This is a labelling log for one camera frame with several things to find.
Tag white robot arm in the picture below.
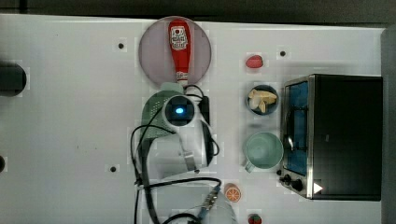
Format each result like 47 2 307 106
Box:
137 91 237 224

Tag yellow banana pieces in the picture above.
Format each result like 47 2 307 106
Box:
248 89 277 113

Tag grey round plate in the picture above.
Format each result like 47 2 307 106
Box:
138 16 212 86

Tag blue bowl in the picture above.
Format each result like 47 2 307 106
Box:
247 85 279 116

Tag green mug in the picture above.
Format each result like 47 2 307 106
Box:
244 132 284 173

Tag red toy strawberry top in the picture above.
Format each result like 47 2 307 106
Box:
246 55 264 69

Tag red ketchup bottle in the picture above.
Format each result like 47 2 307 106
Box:
168 19 191 86

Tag orange slice toy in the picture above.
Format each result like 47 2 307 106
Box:
224 183 241 203

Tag red strawberry toy bottom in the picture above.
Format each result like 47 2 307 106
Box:
247 214 262 224

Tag silver toaster oven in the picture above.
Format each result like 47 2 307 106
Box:
277 74 383 202

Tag dark grey pot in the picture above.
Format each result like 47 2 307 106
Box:
0 63 27 97

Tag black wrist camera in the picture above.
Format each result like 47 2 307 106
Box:
183 84 210 123

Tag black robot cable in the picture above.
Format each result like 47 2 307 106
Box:
130 106 222 224

